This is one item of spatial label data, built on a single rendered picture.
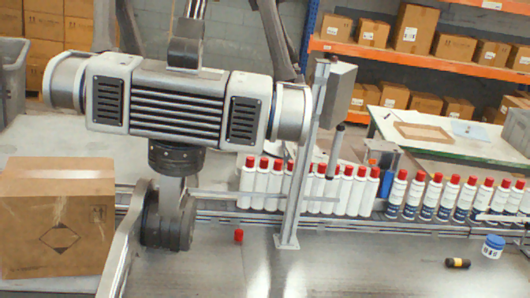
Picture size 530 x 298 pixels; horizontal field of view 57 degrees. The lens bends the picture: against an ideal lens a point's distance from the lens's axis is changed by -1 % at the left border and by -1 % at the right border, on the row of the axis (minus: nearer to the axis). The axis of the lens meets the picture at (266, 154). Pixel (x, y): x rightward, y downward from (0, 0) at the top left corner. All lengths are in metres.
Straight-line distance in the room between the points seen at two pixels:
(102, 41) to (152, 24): 4.93
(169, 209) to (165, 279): 0.42
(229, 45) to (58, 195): 4.97
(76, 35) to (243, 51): 2.13
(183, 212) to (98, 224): 0.32
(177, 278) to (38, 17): 3.85
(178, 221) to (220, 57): 5.14
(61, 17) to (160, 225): 3.97
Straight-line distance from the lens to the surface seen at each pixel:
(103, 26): 1.43
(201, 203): 1.85
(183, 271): 1.60
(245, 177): 1.78
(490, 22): 6.65
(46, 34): 5.10
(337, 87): 1.54
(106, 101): 1.10
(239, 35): 6.17
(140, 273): 1.58
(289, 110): 1.07
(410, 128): 3.41
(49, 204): 1.42
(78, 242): 1.48
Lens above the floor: 1.82
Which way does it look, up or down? 24 degrees down
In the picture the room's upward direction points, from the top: 10 degrees clockwise
